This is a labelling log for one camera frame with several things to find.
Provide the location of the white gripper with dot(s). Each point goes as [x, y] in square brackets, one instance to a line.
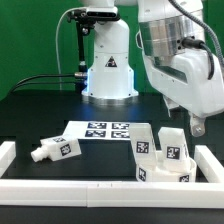
[187, 74]

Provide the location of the white round stool seat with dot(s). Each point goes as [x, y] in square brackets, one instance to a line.
[147, 173]

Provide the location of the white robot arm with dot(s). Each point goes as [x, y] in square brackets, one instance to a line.
[109, 79]

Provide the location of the white marker tag sheet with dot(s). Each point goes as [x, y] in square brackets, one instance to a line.
[101, 129]

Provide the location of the white U-shaped frame fence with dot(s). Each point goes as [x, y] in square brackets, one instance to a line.
[103, 194]

